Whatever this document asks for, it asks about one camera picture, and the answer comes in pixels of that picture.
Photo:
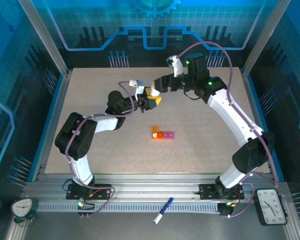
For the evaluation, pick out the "white orange pill bottle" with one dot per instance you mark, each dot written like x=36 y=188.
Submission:
x=154 y=92

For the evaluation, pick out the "orange pink pill organizer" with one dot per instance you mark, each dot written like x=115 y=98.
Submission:
x=166 y=135

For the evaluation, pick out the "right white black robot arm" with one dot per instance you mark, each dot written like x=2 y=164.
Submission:
x=230 y=115

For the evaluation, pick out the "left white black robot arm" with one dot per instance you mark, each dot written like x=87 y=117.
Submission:
x=105 y=124

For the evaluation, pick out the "aluminium front beam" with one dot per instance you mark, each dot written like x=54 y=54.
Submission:
x=152 y=185

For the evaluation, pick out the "black controller module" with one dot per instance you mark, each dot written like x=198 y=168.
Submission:
x=88 y=205
x=226 y=210

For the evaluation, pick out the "blue white marker pen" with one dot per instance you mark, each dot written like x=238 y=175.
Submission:
x=163 y=210

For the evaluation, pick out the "round white green clock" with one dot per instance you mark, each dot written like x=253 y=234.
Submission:
x=22 y=207

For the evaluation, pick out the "black rectangular clock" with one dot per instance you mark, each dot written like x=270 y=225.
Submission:
x=271 y=206

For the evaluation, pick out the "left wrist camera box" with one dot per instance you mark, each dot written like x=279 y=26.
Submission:
x=140 y=88

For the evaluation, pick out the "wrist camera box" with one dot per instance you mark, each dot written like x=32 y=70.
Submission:
x=176 y=67
x=140 y=88

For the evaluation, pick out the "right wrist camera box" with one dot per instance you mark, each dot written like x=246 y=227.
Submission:
x=176 y=67

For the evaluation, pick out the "aluminium side rail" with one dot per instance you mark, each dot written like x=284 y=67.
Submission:
x=60 y=100
x=252 y=100

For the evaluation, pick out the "aluminium frame post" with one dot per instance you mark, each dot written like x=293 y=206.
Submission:
x=48 y=37
x=263 y=37

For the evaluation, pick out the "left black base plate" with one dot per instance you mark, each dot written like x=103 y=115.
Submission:
x=105 y=192

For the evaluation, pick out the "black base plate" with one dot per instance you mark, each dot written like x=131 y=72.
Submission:
x=206 y=192
x=105 y=192

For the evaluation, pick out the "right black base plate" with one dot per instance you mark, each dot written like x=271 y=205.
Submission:
x=206 y=192

